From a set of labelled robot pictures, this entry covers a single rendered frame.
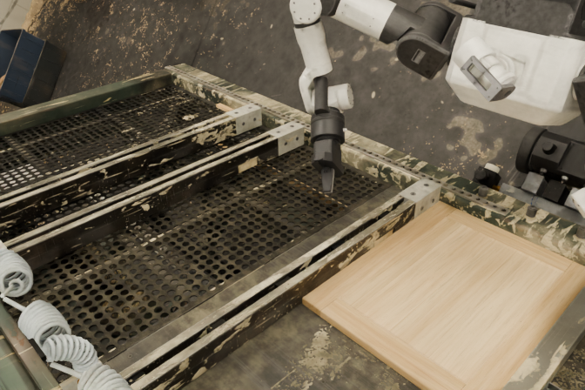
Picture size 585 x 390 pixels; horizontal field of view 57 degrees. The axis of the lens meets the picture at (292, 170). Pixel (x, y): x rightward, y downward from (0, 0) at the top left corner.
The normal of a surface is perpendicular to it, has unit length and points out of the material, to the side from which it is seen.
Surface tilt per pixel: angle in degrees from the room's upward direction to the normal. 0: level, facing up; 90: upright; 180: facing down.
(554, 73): 23
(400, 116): 0
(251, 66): 0
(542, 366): 50
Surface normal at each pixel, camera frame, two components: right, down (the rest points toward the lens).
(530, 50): -0.69, 0.10
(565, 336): 0.00, -0.86
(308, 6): -0.37, 0.50
